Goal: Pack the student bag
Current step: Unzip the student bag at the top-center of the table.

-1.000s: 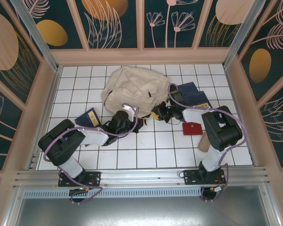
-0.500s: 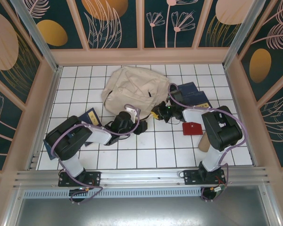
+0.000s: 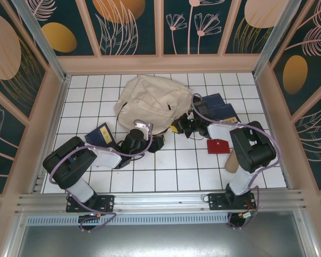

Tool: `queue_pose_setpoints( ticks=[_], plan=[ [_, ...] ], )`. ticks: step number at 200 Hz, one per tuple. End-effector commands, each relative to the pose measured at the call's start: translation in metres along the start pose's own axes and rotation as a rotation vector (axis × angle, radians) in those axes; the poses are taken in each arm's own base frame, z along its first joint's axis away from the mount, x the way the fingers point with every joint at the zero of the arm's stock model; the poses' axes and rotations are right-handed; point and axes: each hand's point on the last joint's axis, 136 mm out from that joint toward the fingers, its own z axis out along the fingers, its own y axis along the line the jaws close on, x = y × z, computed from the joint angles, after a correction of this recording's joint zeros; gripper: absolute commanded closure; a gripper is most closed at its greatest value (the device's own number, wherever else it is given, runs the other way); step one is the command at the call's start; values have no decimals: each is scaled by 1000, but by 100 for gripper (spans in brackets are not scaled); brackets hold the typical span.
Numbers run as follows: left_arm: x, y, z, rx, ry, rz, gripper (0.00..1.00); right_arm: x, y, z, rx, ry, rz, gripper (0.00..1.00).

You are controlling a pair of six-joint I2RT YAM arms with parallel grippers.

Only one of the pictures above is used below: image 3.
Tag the red wallet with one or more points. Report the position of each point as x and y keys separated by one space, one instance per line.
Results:
x=216 y=147

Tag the navy book with yellow label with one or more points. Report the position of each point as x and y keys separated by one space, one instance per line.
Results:
x=215 y=100
x=224 y=113
x=101 y=134

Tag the beige canvas backpack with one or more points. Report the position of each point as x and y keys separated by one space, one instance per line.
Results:
x=149 y=93

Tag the tan cylindrical pencil case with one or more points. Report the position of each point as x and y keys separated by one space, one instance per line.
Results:
x=231 y=163

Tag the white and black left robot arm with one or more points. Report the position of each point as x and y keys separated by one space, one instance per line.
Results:
x=107 y=158

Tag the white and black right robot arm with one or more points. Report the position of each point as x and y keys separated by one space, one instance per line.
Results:
x=219 y=131

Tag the grey metal sheet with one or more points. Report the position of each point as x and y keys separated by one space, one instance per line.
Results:
x=163 y=241

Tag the aluminium mounting rail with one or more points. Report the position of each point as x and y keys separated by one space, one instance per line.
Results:
x=160 y=202

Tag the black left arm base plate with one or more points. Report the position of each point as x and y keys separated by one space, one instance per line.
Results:
x=107 y=202

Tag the aluminium side rail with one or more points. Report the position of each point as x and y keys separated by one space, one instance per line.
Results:
x=63 y=88
x=265 y=107

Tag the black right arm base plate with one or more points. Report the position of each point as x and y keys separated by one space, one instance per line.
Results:
x=215 y=200

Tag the aluminium frame post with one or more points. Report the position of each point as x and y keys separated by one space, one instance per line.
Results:
x=38 y=34
x=281 y=34

